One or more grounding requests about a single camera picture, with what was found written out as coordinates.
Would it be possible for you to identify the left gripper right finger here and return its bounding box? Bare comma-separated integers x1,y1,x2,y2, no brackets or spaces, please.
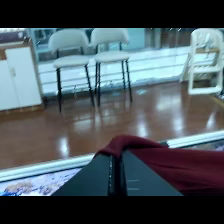
119,149,184,197

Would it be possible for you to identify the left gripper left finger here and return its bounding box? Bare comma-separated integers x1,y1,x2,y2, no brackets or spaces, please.
52,152,117,197

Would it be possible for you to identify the dark red garment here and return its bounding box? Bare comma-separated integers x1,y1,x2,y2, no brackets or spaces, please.
94,134,224,197

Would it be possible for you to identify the white chair with black legs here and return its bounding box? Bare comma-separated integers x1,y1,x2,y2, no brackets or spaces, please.
89,28,134,108
47,28,96,114

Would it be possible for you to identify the white cabinet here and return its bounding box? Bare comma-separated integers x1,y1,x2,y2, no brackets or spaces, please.
0,39,44,113

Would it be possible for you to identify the white folding step stool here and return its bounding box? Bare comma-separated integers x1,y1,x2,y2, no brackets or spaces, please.
179,28,224,97

